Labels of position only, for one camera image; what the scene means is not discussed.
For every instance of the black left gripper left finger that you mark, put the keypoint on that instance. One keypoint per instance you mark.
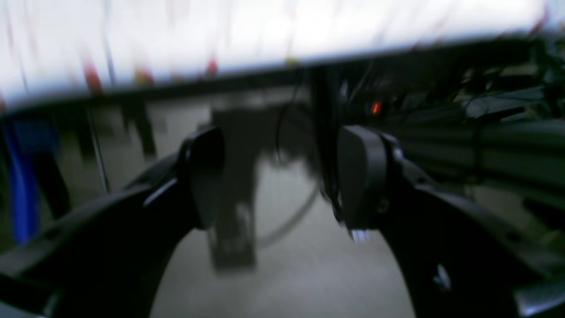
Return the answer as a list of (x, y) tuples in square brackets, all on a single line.
[(106, 259)]

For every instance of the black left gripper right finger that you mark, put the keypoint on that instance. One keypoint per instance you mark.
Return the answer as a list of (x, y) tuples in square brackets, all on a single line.
[(458, 259)]

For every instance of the black power strip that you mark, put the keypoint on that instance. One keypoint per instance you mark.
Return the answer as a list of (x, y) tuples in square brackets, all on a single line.
[(469, 82)]

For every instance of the white speckled table cloth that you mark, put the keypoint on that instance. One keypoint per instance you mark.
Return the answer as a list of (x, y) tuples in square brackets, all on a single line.
[(56, 51)]

